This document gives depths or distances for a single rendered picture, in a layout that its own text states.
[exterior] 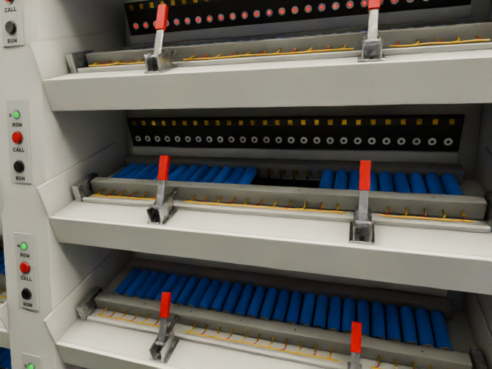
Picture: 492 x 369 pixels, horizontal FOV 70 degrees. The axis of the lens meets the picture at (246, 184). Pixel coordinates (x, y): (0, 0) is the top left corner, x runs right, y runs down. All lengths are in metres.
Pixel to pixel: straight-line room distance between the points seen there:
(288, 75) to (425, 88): 0.15
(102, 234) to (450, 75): 0.48
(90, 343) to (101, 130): 0.35
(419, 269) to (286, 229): 0.15
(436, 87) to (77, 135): 0.52
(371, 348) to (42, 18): 0.64
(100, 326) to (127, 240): 0.18
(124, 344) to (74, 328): 0.10
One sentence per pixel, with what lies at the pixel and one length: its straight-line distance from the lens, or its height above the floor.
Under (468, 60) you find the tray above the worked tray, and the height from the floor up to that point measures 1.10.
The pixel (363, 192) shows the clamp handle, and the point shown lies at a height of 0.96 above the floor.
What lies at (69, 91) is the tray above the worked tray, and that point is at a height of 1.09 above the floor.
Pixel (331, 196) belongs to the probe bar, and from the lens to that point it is 0.47.
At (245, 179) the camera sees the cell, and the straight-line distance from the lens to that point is 0.54.
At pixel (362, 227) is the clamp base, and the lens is 0.45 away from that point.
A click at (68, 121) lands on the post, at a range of 0.63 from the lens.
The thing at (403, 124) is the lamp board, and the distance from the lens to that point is 0.56.
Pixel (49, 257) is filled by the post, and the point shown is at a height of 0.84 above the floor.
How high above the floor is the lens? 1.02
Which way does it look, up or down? 7 degrees down
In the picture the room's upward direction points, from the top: 1 degrees clockwise
